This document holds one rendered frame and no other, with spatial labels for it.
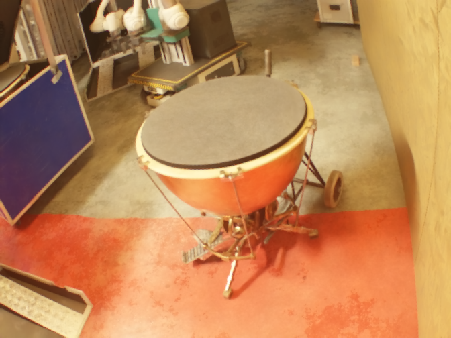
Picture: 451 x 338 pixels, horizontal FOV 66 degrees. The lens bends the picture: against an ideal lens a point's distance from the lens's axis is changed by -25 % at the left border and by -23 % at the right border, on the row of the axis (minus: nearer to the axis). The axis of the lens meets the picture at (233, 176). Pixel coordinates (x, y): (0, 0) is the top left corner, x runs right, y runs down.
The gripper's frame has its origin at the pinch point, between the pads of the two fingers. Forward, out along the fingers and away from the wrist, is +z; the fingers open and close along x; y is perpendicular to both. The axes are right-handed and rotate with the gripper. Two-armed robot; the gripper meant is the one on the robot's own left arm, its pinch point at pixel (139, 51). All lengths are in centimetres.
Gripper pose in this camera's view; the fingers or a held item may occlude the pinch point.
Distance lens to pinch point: 321.5
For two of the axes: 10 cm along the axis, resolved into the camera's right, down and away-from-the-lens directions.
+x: 7.4, 2.9, -6.0
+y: -6.4, 5.6, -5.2
